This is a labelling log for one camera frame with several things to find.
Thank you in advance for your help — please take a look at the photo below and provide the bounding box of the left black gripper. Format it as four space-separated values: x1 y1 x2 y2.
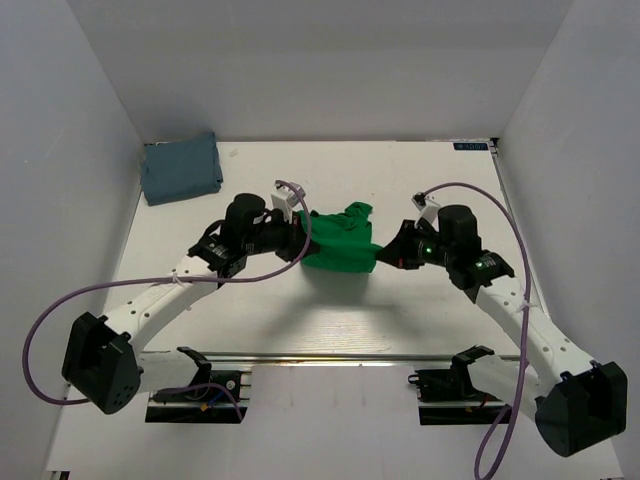
243 208 320 262

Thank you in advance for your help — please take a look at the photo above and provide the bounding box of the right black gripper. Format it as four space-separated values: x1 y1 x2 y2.
376 219 455 270

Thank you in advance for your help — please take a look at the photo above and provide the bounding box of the green t shirt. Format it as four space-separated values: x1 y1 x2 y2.
301 202 382 274

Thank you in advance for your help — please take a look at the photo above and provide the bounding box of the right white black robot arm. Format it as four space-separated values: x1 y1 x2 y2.
376 205 628 457

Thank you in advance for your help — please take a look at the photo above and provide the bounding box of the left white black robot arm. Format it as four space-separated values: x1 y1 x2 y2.
62 181 311 415

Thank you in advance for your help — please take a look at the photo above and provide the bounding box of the folded blue-grey t shirt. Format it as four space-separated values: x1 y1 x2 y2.
140 131 224 206

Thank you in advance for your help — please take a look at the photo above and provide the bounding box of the blue label sticker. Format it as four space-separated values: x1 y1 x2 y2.
453 142 489 151

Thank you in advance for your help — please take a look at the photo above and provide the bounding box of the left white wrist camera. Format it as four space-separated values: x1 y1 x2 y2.
270 180 306 224

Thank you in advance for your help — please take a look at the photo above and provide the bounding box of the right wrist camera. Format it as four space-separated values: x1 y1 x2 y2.
412 192 441 227

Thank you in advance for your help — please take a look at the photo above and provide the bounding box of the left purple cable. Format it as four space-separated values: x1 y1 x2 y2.
22 179 314 422

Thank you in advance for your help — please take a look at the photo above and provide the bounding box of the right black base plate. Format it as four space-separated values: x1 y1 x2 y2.
407 369 505 426

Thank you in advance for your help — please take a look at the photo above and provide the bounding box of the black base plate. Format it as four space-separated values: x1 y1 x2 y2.
145 367 251 424
407 369 505 426

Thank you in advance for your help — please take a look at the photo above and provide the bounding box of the aluminium table rail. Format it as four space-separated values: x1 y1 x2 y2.
87 349 569 365

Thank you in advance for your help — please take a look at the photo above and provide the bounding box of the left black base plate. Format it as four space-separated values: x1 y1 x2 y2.
145 367 251 424

